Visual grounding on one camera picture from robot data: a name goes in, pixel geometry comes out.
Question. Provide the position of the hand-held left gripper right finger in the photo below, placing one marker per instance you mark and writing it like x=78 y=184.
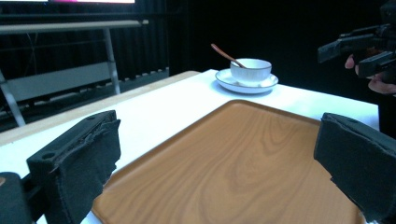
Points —
x=358 y=158

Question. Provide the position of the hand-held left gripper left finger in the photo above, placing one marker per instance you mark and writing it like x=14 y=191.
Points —
x=77 y=161

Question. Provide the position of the black curtain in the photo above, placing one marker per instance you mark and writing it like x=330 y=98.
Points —
x=295 y=34

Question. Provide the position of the white bowl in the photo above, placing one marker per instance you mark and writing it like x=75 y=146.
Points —
x=252 y=72

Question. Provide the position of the wooden tray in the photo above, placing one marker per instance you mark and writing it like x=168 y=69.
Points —
x=243 y=168

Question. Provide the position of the brown wooden spoon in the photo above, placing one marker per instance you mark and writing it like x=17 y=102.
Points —
x=224 y=54

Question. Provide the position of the white saucer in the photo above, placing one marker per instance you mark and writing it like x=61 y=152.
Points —
x=227 y=81

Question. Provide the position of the grey metal desk frame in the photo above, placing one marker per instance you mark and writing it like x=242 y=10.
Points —
x=62 y=79

